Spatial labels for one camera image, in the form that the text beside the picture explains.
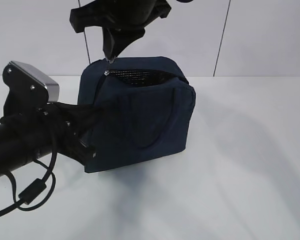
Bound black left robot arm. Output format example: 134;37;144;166
0;102;105;177

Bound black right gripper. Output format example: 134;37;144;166
69;0;172;63

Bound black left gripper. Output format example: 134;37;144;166
2;102;106;166

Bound navy blue fabric bag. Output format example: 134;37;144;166
77;56;196;173

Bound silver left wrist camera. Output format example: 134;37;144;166
2;60;60;117

